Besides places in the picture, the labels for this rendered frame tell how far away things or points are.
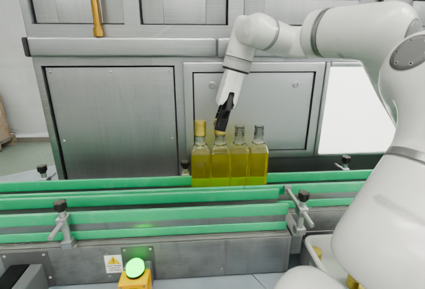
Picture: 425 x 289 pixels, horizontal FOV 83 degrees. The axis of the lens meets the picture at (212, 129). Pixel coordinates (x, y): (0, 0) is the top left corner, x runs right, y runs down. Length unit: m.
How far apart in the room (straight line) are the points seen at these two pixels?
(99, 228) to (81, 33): 0.57
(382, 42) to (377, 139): 0.69
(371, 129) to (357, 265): 0.79
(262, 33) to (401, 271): 0.46
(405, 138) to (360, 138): 0.73
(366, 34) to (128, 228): 0.66
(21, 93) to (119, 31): 3.85
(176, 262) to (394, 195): 0.58
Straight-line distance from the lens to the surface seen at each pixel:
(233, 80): 0.63
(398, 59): 0.34
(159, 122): 0.87
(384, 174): 0.30
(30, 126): 4.72
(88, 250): 0.76
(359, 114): 1.00
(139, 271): 0.70
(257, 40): 0.58
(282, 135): 0.90
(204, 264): 0.75
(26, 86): 4.56
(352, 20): 0.44
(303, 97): 0.89
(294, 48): 0.63
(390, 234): 0.28
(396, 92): 0.33
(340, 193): 0.88
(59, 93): 0.95
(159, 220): 0.69
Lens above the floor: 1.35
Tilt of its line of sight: 18 degrees down
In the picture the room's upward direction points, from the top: straight up
